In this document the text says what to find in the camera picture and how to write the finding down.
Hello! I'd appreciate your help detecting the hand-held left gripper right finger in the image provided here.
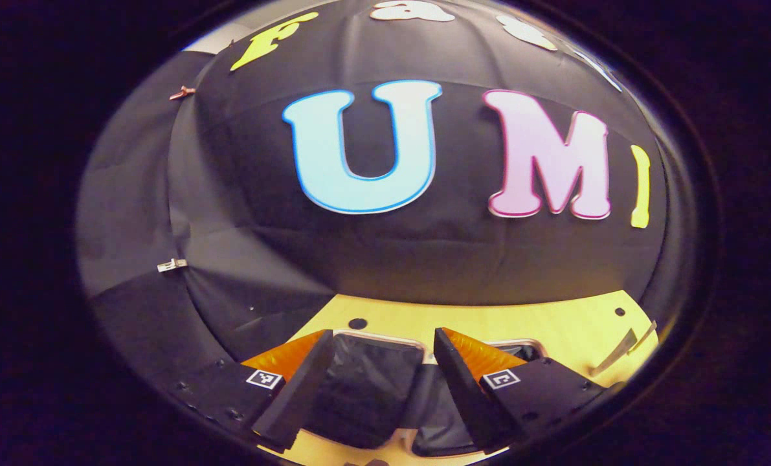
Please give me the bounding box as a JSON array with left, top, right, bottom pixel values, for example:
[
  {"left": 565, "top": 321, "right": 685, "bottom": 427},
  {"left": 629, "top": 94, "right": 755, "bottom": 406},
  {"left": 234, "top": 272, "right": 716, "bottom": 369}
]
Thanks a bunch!
[{"left": 433, "top": 326, "right": 610, "bottom": 454}]

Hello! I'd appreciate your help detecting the pink suitcase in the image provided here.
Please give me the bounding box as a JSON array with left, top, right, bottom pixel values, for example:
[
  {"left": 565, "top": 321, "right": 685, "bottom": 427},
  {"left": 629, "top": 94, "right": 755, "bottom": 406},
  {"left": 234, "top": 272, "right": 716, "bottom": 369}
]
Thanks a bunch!
[{"left": 298, "top": 328, "right": 549, "bottom": 458}]

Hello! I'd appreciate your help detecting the black backdrop cloth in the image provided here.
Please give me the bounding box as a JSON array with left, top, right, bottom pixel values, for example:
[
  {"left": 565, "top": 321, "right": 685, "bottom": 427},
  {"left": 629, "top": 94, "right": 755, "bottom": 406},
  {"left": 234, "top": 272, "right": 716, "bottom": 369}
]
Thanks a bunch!
[{"left": 74, "top": 0, "right": 674, "bottom": 383}]

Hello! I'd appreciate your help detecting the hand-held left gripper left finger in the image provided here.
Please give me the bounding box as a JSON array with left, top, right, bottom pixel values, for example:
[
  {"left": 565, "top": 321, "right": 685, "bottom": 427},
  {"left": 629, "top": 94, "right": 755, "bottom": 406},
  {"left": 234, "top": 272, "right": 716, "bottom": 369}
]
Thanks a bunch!
[{"left": 170, "top": 329, "right": 336, "bottom": 454}]

